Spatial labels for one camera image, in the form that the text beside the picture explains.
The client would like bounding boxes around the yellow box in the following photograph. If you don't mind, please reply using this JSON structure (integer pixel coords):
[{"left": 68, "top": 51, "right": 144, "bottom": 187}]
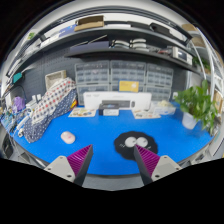
[{"left": 118, "top": 80, "right": 140, "bottom": 93}]

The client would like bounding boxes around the colourful picture card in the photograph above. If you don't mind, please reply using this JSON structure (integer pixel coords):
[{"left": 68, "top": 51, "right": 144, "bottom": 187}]
[
  {"left": 131, "top": 109, "right": 162, "bottom": 120},
  {"left": 68, "top": 107, "right": 97, "bottom": 118}
]

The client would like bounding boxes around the white woven basket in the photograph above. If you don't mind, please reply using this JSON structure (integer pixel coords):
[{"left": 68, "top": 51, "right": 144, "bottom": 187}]
[{"left": 44, "top": 69, "right": 68, "bottom": 91}]

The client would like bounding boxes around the black mouse pad with eyes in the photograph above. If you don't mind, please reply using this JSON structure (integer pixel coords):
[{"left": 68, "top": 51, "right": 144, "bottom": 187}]
[{"left": 113, "top": 130, "right": 162, "bottom": 161}]

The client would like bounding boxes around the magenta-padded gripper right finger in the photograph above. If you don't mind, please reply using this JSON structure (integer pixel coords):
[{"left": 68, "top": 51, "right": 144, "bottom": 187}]
[{"left": 133, "top": 144, "right": 183, "bottom": 186}]

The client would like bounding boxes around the long white keyboard box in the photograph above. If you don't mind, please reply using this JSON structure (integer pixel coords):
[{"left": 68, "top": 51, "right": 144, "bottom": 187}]
[{"left": 83, "top": 91, "right": 153, "bottom": 111}]

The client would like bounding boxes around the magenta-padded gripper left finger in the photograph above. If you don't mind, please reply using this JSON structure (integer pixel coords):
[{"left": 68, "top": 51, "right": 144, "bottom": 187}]
[{"left": 43, "top": 143, "right": 94, "bottom": 187}]

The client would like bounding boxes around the clear plastic box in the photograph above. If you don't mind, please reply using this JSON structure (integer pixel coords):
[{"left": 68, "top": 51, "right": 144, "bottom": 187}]
[{"left": 153, "top": 99, "right": 177, "bottom": 116}]

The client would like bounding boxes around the navy polka dot cloth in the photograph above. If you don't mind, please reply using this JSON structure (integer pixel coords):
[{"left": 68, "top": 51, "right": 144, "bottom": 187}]
[{"left": 23, "top": 88, "right": 78, "bottom": 144}]

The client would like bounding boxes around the purple bag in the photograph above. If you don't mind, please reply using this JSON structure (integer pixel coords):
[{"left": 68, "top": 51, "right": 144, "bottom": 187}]
[{"left": 13, "top": 96, "right": 26, "bottom": 113}]

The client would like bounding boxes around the potted green plant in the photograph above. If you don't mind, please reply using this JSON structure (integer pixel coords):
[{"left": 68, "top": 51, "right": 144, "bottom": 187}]
[{"left": 173, "top": 79, "right": 219, "bottom": 134}]

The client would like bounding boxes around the small black box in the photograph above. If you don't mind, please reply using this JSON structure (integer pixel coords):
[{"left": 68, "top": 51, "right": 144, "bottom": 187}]
[{"left": 98, "top": 103, "right": 120, "bottom": 117}]

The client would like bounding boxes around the teal tool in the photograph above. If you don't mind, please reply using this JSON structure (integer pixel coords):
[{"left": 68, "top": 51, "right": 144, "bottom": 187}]
[{"left": 12, "top": 72, "right": 24, "bottom": 84}]

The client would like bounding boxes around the pink beige computer mouse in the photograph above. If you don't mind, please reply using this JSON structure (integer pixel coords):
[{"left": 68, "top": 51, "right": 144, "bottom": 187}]
[{"left": 60, "top": 131, "right": 76, "bottom": 145}]

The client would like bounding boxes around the red blue checkered cloth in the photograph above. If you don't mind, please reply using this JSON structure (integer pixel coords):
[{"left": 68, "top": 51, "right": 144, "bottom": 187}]
[{"left": 30, "top": 77, "right": 77, "bottom": 126}]

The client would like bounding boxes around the dark wall shelf unit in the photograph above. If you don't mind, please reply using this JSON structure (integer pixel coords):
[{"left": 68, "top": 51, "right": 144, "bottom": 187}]
[{"left": 6, "top": 13, "right": 214, "bottom": 78}]

